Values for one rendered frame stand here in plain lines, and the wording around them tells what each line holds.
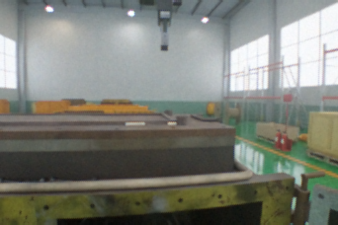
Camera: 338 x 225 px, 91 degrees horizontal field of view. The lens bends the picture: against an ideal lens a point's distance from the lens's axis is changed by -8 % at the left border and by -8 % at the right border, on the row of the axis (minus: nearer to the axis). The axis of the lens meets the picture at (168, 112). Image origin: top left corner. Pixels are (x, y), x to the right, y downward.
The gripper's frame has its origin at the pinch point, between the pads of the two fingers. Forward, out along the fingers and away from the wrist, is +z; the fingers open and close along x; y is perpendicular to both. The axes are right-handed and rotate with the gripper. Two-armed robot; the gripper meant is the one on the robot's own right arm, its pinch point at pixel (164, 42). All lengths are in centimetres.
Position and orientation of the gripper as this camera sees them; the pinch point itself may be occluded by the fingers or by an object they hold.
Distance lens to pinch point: 66.2
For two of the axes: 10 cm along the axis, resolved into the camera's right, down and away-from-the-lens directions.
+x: -0.5, -0.8, 10.0
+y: 10.0, 0.1, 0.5
